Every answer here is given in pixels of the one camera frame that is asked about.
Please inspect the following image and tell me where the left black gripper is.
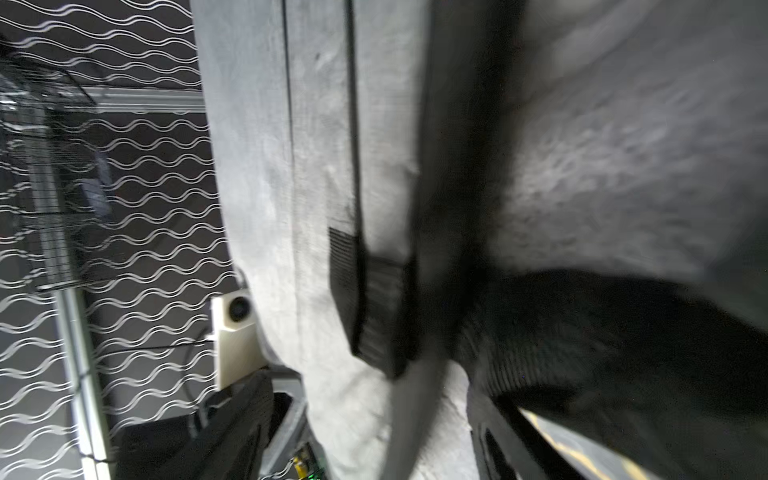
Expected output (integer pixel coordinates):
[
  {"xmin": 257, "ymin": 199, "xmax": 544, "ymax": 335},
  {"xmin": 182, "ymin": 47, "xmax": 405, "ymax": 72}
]
[{"xmin": 114, "ymin": 371, "xmax": 306, "ymax": 479}]

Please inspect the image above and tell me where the grey laptop bag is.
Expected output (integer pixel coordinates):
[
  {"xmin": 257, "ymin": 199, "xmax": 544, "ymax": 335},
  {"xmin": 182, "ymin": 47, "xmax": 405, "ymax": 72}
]
[{"xmin": 191, "ymin": 1, "xmax": 767, "ymax": 479}]

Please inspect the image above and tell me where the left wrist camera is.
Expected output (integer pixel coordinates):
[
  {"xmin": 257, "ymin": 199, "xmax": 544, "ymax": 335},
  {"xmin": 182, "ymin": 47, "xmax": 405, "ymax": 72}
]
[{"xmin": 210, "ymin": 289, "xmax": 268, "ymax": 390}]

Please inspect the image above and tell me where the black wire basket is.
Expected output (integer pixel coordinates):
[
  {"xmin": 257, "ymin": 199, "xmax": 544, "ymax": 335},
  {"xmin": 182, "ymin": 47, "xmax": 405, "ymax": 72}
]
[{"xmin": 1, "ymin": 54, "xmax": 113, "ymax": 292}]

